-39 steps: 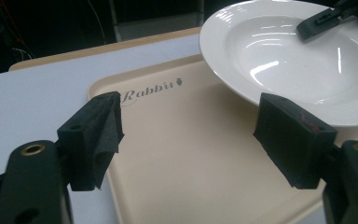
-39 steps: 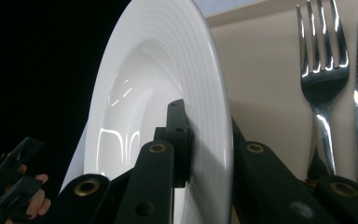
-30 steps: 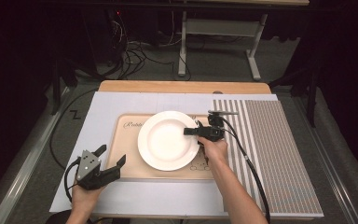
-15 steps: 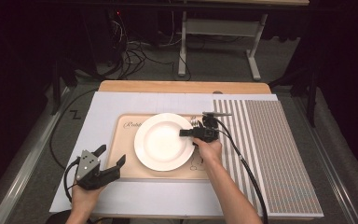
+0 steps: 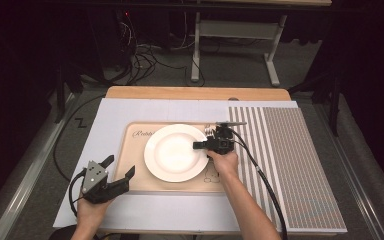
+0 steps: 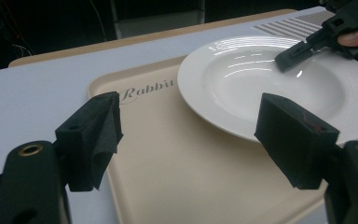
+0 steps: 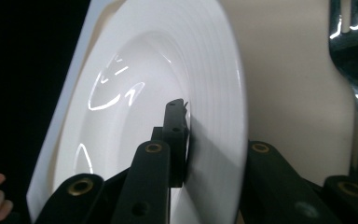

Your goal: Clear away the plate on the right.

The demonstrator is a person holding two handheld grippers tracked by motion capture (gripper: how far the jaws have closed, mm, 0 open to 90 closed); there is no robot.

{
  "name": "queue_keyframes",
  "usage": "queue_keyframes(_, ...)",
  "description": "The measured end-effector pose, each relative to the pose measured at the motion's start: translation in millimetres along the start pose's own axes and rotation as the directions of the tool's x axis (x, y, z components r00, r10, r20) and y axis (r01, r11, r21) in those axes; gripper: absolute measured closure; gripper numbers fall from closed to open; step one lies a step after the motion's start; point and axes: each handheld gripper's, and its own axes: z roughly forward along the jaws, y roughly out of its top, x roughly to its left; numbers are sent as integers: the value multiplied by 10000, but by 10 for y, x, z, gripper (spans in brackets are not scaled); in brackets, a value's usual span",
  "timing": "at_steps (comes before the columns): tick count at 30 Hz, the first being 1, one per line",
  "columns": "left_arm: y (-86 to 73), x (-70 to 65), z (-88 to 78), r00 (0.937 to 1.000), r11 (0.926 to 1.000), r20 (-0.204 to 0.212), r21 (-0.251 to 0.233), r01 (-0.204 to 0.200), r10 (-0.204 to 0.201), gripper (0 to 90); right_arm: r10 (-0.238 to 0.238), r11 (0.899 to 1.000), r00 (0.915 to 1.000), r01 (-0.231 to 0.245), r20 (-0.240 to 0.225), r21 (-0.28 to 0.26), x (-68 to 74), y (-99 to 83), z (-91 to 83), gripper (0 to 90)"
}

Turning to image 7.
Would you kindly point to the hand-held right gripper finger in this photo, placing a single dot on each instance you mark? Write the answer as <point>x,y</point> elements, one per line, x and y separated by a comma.
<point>174,140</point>

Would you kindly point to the white deep plate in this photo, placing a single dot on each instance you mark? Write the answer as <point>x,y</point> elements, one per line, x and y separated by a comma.
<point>136,62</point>

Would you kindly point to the beige tray with rabbit print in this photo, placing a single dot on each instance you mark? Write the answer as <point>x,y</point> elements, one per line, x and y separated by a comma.
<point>292,77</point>

